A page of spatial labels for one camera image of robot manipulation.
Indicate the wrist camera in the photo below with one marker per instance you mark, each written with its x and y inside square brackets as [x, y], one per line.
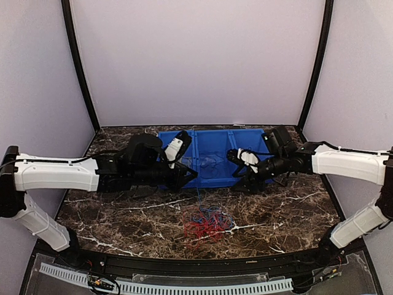
[243, 156]
[177, 148]

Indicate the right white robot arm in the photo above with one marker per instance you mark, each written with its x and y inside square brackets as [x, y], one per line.
[321, 158]

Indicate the black frame post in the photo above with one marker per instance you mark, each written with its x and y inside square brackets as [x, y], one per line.
[77, 61]
[320, 53]

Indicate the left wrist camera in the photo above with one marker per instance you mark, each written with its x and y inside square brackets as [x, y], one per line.
[177, 148]

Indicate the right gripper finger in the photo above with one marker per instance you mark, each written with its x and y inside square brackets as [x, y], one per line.
[247, 185]
[242, 171]

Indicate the blue three-compartment plastic bin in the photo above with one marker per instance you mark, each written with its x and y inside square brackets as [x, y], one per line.
[207, 154]

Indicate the clear acrylic plate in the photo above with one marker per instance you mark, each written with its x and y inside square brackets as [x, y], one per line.
[199, 278]

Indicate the right black frame post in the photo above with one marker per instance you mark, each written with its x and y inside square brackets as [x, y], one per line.
[320, 53]

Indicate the white slotted cable duct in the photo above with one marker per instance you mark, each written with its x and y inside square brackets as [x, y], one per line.
[101, 285]

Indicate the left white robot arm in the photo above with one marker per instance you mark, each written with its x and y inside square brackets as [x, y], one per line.
[144, 162]

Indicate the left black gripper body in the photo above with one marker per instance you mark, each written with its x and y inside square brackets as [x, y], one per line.
[172, 184]

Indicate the left black frame post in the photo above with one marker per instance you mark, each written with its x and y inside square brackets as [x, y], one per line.
[77, 61]

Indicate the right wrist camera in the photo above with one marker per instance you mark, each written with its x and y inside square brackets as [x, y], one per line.
[243, 156]

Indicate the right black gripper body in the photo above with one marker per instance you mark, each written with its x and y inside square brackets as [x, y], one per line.
[260, 183]

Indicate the black front rail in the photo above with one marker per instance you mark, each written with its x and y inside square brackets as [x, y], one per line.
[291, 264]

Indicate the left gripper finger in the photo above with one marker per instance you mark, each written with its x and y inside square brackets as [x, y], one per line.
[186, 182]
[186, 173]

